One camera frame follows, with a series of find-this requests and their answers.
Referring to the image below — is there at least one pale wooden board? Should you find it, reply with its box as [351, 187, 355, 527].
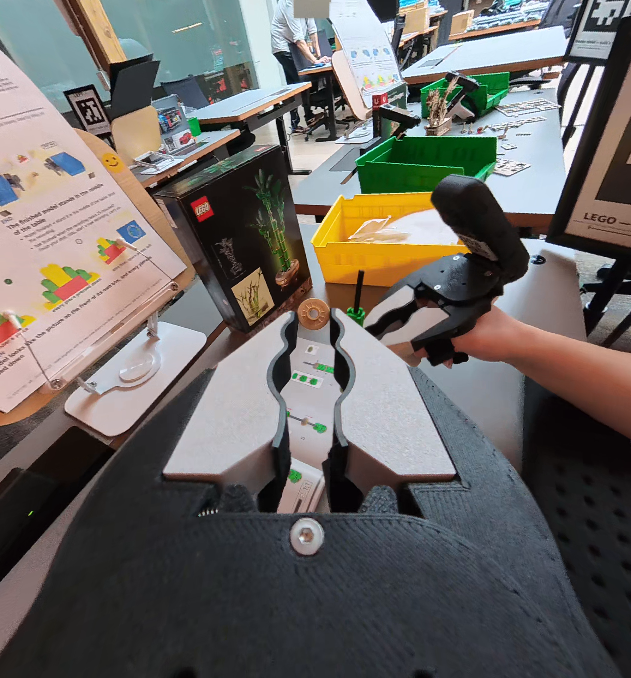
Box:
[112, 105, 162, 162]

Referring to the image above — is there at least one black cardboard flap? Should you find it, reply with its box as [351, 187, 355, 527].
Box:
[109, 58, 160, 120]

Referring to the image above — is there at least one green bamboo stalk brick model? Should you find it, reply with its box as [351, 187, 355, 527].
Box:
[346, 269, 367, 327]

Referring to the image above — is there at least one white document stand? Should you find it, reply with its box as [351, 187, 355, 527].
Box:
[3, 238, 209, 438]

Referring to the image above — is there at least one black sign stand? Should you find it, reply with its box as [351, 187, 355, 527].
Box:
[580, 257, 631, 347]

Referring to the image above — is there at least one small black framed sign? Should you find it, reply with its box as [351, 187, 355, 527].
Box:
[564, 0, 631, 64]

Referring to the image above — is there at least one yellow plastic bin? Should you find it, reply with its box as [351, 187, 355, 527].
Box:
[311, 193, 486, 288]

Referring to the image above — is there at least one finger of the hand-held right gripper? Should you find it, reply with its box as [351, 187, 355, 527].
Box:
[366, 289, 420, 341]
[381, 304, 454, 353]

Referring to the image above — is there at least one person's right hand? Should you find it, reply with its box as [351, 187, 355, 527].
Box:
[389, 305, 518, 368]

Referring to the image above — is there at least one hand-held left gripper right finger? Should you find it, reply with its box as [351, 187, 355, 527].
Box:
[322, 309, 457, 513]

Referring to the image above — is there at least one distant printed instruction sheet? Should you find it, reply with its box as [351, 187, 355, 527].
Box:
[329, 0, 401, 96]

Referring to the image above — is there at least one tan plant brick model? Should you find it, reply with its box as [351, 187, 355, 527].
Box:
[424, 74, 455, 137]

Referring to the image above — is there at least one black white tag card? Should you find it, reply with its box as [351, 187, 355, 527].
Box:
[63, 84, 111, 133]

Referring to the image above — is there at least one distant wooden backing board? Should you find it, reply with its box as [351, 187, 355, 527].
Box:
[330, 50, 374, 123]

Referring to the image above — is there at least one large black framed sign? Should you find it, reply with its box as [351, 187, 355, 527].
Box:
[546, 11, 631, 260]

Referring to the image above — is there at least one small green plastic bin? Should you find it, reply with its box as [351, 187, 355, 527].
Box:
[420, 71, 511, 118]

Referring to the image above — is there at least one wood-edged office desk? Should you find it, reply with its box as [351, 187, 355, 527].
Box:
[191, 82, 312, 176]
[400, 25, 567, 85]
[136, 127, 241, 189]
[293, 87, 567, 231]

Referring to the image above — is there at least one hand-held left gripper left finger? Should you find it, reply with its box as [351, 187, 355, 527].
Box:
[162, 311, 300, 513]

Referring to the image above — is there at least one wooden beam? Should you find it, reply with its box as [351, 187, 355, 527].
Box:
[67, 0, 128, 91]

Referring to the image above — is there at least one large green plastic bin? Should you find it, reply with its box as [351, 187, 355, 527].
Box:
[355, 135, 499, 195]

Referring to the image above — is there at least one tan round disc brick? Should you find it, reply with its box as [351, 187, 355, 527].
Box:
[298, 298, 331, 330]

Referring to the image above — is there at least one black tool with pale grip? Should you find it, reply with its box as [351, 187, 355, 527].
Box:
[443, 70, 481, 124]

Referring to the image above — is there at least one black brick set box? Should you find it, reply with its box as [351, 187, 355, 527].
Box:
[154, 144, 313, 334]

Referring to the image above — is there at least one person's right forearm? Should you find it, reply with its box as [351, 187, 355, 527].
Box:
[509, 318, 631, 450]

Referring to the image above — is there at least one black electronic box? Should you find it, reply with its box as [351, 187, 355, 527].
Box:
[0, 424, 116, 607]

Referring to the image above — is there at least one small car set box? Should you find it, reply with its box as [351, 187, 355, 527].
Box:
[157, 95, 197, 151]

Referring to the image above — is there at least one black device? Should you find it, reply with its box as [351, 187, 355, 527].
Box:
[379, 103, 421, 139]

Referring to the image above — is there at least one black perforated chair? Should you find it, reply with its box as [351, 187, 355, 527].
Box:
[522, 365, 631, 678]

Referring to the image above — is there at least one dark green set box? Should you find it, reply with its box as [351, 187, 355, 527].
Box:
[371, 79, 409, 139]

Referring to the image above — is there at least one clear plastic bag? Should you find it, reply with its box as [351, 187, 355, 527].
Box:
[347, 209, 456, 247]

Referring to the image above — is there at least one building instruction booklet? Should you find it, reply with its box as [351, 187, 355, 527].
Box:
[276, 327, 348, 516]

